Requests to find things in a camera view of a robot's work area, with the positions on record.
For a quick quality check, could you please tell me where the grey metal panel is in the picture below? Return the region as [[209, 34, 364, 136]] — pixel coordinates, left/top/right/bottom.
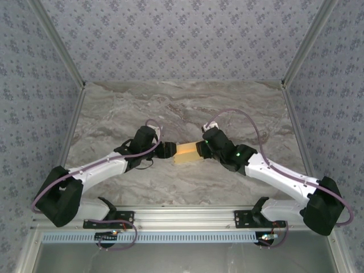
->
[[15, 229, 352, 273]]

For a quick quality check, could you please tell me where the yellow paper box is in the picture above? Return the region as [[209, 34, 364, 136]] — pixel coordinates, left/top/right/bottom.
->
[[173, 141, 205, 166]]

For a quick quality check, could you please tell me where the aluminium side rail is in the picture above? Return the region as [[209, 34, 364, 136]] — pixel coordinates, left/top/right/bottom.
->
[[44, 85, 86, 209], [280, 82, 325, 208]]

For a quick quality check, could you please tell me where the black controller board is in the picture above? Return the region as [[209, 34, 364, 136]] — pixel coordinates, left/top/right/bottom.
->
[[254, 231, 279, 247], [94, 231, 119, 249]]

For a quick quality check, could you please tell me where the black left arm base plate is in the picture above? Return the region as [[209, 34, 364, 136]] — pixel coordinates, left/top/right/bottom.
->
[[82, 210, 135, 230]]

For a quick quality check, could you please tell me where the slotted grey cable duct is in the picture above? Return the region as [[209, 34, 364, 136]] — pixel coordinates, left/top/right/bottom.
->
[[42, 230, 261, 244]]

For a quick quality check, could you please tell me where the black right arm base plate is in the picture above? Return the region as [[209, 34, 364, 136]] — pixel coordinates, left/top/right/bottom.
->
[[233, 209, 286, 229]]

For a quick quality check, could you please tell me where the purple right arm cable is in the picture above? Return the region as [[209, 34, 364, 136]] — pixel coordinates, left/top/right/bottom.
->
[[206, 109, 354, 249]]

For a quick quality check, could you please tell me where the aluminium corner post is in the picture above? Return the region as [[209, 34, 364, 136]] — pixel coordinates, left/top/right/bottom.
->
[[280, 0, 339, 89], [28, 0, 86, 89]]

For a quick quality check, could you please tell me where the aluminium cross rail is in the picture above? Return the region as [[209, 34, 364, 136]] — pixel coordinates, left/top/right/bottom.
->
[[30, 206, 341, 231]]

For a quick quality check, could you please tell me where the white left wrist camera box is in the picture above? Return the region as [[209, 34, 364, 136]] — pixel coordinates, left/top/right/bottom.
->
[[146, 125, 163, 140]]

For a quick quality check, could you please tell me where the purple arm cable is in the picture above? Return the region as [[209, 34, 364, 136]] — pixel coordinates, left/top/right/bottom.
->
[[30, 118, 163, 251], [206, 109, 354, 249]]

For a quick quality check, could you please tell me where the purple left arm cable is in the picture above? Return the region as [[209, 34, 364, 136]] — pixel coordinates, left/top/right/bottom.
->
[[30, 118, 163, 251]]

